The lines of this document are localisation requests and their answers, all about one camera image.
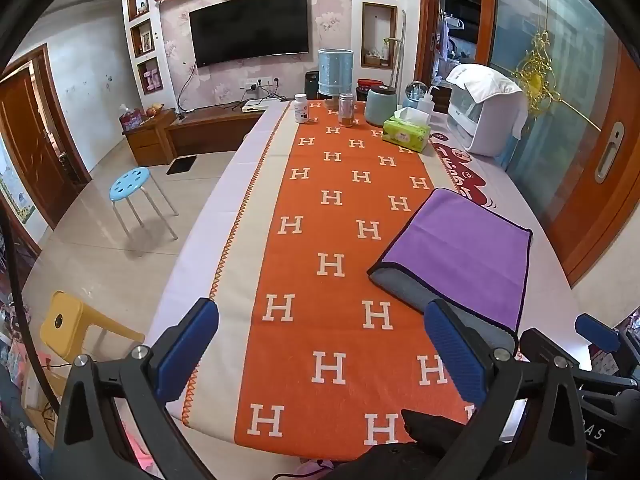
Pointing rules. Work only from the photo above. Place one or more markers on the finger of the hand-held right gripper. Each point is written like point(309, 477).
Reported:
point(595, 332)
point(542, 347)

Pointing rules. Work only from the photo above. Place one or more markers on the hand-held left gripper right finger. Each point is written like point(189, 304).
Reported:
point(455, 350)

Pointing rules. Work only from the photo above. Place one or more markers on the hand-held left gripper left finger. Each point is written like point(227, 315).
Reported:
point(187, 350)

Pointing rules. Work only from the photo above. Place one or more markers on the purple towel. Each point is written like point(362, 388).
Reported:
point(450, 250)

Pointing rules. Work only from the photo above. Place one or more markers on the pale printed tablecloth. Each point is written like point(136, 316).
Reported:
point(200, 240)

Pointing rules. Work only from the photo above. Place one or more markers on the yellow plastic stool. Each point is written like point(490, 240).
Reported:
point(65, 320)

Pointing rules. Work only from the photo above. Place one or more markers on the black cloth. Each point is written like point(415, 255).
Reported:
point(380, 460)

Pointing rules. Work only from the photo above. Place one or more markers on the wooden glass sliding door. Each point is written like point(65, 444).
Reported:
point(575, 185)

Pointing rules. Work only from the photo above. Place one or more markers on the light blue round stool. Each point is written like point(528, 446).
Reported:
point(130, 180)

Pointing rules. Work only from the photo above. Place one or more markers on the black floor mat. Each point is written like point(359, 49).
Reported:
point(181, 166)

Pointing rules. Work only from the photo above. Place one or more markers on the orange patterned blanket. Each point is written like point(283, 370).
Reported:
point(320, 220)

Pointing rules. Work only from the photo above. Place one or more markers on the white countertop appliance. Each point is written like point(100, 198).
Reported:
point(480, 132)

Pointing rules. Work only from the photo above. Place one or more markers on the wooden television cabinet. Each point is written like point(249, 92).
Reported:
point(200, 130)

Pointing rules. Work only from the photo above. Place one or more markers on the green tissue box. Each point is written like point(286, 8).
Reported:
point(405, 135)

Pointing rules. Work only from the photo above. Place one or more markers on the pink tissue pack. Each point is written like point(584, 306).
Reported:
point(131, 121)

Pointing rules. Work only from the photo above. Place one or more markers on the plate of fruit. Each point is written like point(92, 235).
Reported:
point(154, 110)

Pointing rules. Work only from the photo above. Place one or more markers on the clear squeeze bottle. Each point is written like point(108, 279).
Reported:
point(432, 105)

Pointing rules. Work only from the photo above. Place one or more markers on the teal lidded pot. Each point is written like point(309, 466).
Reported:
point(380, 107)

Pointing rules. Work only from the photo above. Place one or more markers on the white set-top box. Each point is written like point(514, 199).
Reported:
point(257, 106)

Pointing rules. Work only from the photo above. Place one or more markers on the snow globe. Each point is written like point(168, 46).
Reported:
point(414, 94)

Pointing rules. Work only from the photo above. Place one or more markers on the glass jar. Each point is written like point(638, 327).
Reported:
point(346, 110)

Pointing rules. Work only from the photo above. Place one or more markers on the white pill bottle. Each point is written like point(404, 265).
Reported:
point(301, 110)

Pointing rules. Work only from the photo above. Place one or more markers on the brown wooden door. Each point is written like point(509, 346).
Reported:
point(30, 135)

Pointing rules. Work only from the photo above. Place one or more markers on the white appliance with towel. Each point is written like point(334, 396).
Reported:
point(485, 82)

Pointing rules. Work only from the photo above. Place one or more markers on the gold hanging ornament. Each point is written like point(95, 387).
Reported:
point(537, 67)

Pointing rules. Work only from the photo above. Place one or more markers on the red lidded box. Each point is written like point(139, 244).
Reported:
point(367, 85)

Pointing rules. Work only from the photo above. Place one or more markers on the black cylindrical device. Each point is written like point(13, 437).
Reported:
point(312, 86)

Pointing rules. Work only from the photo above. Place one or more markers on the light blue cylindrical bin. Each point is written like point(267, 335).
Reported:
point(335, 72)

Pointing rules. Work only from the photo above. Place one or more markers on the metal tube stand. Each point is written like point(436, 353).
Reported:
point(401, 50)

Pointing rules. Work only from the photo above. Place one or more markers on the black flat television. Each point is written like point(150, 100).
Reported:
point(250, 27)

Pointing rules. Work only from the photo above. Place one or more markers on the wall poster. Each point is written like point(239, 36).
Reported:
point(17, 190)

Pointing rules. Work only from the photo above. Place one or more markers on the wall power outlet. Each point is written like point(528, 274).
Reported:
point(260, 82)

